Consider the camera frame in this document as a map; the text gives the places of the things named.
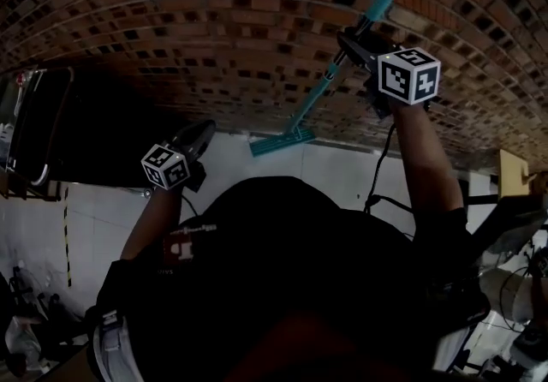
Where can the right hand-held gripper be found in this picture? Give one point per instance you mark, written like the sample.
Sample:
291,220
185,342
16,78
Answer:
409,77

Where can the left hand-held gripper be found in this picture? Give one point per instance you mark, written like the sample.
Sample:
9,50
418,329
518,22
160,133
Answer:
166,167

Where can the teal mop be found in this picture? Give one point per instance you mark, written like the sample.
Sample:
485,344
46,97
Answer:
311,103

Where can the person's left forearm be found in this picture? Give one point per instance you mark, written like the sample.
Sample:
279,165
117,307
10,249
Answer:
154,222

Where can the person's right forearm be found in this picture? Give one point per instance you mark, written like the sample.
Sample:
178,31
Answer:
428,166

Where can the dark glass-front cabinet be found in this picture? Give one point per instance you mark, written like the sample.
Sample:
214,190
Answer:
40,123

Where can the person's black shirt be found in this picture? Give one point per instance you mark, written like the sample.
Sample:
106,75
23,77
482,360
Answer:
282,269

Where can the yellow black striped tape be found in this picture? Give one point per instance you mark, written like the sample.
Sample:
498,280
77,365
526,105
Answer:
67,239

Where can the cardboard box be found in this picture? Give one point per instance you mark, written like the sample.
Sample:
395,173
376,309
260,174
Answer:
513,172

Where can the black slanted board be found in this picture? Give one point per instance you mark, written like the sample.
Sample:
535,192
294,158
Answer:
501,217

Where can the grey metal bucket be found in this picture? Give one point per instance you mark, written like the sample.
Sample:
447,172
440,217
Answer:
507,292

